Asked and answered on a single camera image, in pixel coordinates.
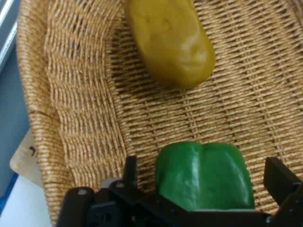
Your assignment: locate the bamboo cutting board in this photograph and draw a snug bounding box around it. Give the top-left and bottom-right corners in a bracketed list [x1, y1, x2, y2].
[9, 129, 45, 188]

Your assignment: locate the aluminium frame rail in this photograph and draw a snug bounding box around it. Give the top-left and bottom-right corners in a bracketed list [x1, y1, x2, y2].
[0, 0, 21, 73]

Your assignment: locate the green bell pepper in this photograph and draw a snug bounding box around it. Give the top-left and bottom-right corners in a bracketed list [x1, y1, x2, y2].
[155, 141, 256, 211]

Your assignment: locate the yellow potato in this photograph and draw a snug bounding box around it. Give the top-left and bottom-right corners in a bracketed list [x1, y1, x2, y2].
[124, 0, 216, 89]

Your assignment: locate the woven wicker basket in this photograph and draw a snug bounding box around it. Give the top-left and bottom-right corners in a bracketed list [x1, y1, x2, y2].
[16, 0, 303, 227]

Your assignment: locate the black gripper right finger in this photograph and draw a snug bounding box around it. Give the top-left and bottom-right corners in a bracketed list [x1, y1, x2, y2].
[263, 157, 303, 227]

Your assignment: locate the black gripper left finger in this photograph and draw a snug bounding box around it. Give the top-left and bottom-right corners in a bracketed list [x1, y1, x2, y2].
[56, 155, 180, 227]

